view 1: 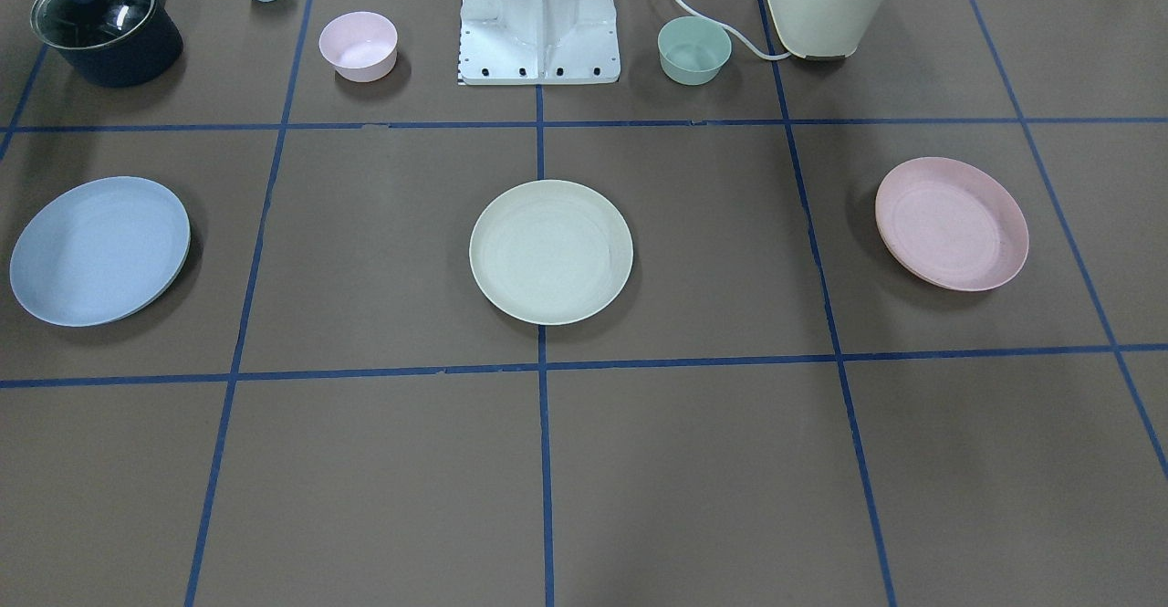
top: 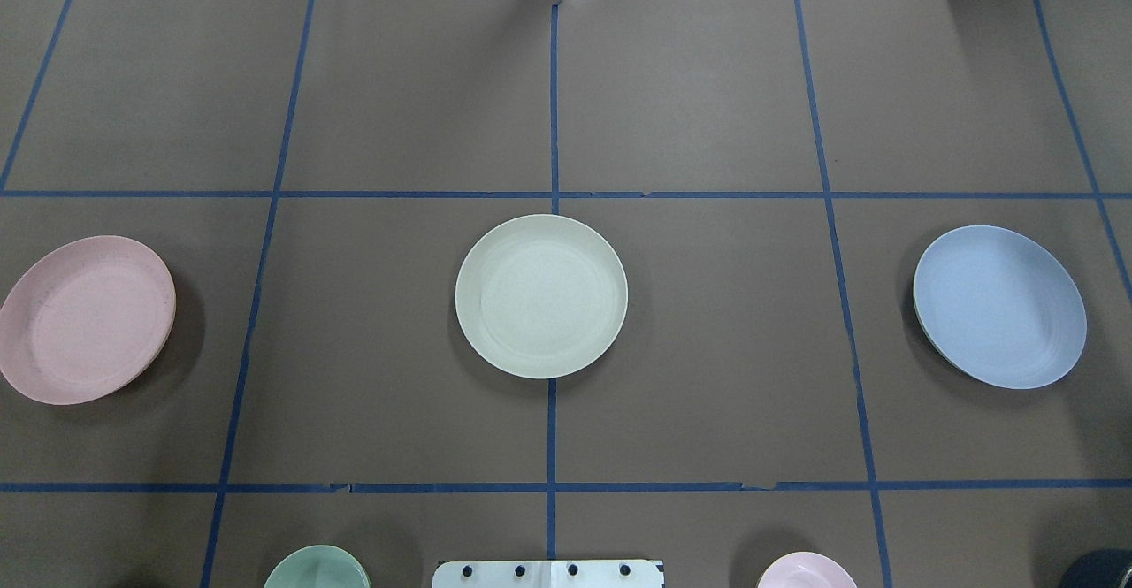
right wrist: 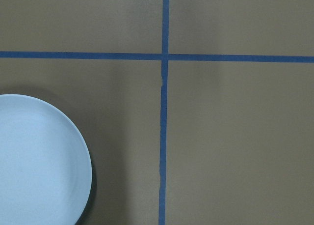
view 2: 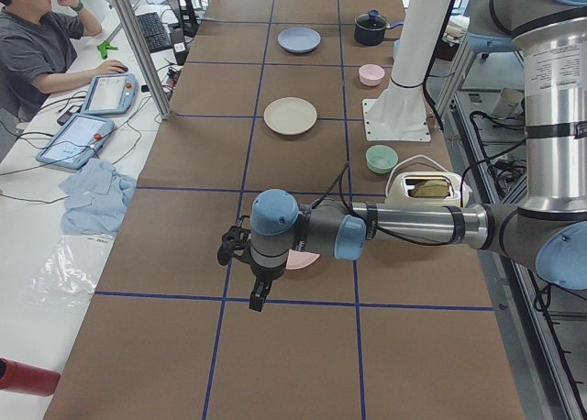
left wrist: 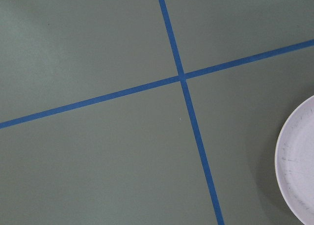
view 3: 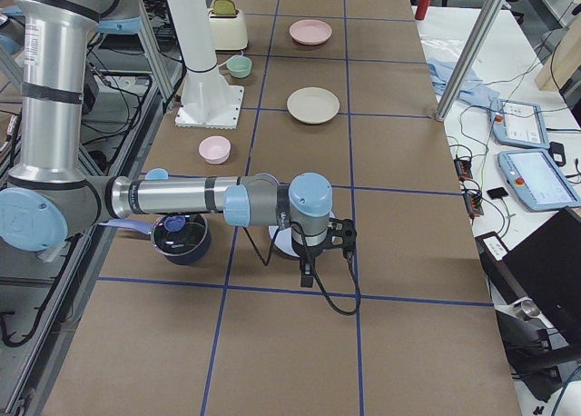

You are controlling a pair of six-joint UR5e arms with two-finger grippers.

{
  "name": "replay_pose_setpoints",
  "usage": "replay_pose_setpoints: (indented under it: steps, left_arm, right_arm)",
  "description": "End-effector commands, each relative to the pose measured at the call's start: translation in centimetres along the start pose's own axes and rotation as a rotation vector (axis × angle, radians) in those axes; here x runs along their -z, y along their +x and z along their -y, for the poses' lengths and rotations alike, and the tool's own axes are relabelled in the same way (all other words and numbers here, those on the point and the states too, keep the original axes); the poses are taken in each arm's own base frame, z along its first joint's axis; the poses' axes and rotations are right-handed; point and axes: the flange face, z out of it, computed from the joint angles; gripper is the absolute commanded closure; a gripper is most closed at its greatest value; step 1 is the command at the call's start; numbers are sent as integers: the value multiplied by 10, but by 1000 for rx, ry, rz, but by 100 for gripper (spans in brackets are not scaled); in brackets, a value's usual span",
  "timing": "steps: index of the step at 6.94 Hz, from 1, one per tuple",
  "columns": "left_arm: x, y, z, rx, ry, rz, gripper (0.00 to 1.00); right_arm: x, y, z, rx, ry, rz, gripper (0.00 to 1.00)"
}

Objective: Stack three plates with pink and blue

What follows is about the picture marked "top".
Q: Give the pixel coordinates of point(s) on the blue plate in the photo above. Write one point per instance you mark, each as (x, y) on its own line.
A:
(999, 307)

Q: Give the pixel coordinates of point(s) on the pink plate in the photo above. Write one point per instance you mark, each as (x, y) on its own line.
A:
(86, 320)

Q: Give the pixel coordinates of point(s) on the cream white plate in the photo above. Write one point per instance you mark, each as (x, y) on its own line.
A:
(541, 296)

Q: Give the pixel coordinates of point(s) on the pink bowl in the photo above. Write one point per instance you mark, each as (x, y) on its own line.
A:
(805, 569)

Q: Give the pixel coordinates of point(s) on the green bowl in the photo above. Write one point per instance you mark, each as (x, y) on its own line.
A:
(318, 566)

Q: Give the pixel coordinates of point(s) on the dark round container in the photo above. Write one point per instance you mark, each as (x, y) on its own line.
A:
(1101, 568)

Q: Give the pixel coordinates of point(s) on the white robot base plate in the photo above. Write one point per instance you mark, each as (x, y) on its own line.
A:
(550, 573)

